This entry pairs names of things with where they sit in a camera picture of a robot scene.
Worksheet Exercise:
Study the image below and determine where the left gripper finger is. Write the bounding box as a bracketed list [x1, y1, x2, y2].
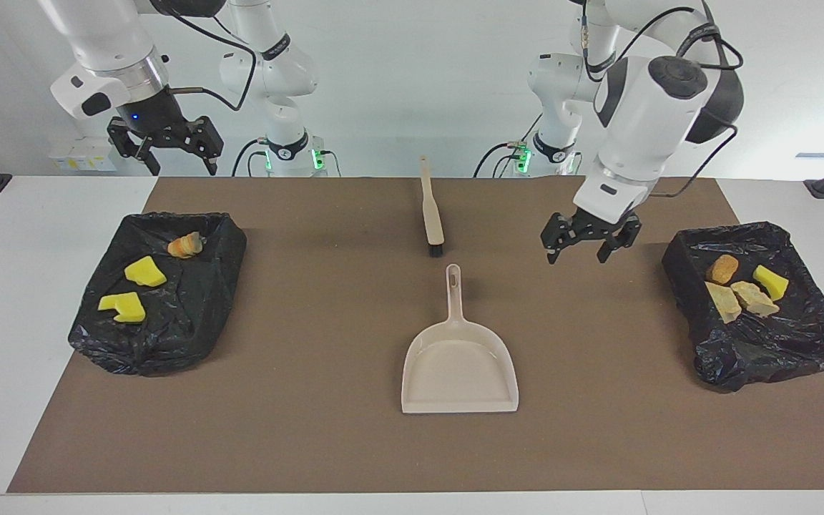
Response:
[596, 215, 643, 265]
[540, 212, 576, 266]

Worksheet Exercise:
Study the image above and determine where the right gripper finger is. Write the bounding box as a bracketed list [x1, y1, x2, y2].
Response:
[106, 117, 162, 177]
[187, 114, 225, 176]

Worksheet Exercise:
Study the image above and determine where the orange striped croissant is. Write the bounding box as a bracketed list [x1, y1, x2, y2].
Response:
[167, 232, 204, 258]

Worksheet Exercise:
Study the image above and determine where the pale crinkled chip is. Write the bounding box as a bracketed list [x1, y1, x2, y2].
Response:
[705, 281, 743, 324]

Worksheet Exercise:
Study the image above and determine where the beige hand brush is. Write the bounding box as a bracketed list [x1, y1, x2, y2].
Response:
[419, 156, 446, 258]

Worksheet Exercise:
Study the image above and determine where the wedge yellow sponge piece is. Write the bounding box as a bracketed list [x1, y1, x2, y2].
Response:
[124, 256, 167, 288]

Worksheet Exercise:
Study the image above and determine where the beige bread chunk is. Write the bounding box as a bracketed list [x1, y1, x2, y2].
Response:
[732, 280, 780, 318]

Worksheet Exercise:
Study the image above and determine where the small curved yellow sponge piece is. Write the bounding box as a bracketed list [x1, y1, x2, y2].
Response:
[753, 265, 790, 301]

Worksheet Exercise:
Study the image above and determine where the beige plastic dustpan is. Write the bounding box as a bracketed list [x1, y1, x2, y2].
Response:
[401, 264, 520, 415]

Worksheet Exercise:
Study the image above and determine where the notched yellow sponge piece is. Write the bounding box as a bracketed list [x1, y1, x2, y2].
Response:
[98, 292, 146, 324]

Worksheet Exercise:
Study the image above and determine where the black bag lined bin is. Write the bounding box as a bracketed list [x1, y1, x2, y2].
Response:
[662, 222, 824, 393]
[69, 211, 248, 378]

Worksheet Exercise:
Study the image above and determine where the brown table mat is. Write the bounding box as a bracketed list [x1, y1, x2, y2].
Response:
[8, 177, 824, 494]

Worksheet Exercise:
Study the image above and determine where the black right base cable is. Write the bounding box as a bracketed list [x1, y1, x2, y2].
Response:
[232, 139, 270, 177]

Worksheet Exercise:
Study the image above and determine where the black base cable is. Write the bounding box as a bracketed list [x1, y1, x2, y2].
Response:
[232, 139, 270, 177]
[473, 111, 545, 178]

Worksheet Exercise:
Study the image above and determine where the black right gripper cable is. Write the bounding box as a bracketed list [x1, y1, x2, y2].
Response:
[147, 0, 261, 112]

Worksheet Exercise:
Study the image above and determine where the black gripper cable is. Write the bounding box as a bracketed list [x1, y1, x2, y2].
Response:
[147, 0, 261, 112]
[580, 0, 745, 198]

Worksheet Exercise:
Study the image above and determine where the black left base cable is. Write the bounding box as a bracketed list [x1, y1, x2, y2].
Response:
[473, 111, 545, 178]

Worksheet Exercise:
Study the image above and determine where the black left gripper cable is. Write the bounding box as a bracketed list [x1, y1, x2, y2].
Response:
[580, 0, 745, 198]

